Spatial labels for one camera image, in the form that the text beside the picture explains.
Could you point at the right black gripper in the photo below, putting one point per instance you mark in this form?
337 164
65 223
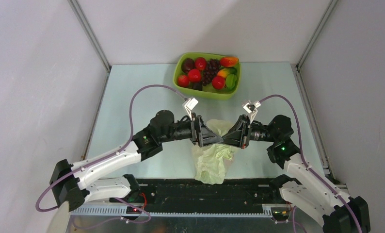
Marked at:
239 135

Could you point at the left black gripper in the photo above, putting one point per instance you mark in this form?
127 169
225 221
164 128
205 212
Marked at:
200 134

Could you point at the pale green plastic bag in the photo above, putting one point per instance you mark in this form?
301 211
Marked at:
212 162

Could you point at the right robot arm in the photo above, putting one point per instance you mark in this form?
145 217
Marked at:
301 185

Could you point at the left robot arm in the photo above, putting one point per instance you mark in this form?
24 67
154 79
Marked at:
75 182

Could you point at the red fake fruit lower right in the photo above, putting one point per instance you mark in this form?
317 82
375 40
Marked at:
218 82

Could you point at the red fake fruit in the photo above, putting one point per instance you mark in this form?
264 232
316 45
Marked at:
194 75
218 82
200 63

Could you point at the green fake starfruit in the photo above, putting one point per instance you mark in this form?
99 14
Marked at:
230 81

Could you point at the fake strawberry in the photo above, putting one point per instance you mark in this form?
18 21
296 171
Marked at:
183 81

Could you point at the red fake fruit middle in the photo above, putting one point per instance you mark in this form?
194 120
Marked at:
194 75

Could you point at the yellow green fake mango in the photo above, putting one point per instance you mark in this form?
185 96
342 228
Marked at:
224 72

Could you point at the fake grape bunch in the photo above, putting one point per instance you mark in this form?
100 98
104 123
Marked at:
213 66

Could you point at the red fake fruit top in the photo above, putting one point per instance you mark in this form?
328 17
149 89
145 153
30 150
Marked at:
200 63

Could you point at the dark red fake plum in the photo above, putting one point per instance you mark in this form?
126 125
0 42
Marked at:
187 65

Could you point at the orange red fake mango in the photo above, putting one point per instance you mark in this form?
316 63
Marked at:
229 61

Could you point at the green plastic fruit bowl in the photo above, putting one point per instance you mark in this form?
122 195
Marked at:
196 89

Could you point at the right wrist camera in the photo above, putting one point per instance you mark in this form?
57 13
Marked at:
251 109

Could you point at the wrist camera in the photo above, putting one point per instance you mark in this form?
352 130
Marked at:
251 109
189 105

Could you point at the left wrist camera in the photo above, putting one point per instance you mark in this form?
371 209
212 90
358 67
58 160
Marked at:
189 105

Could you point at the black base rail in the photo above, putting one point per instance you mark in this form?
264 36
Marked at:
188 196

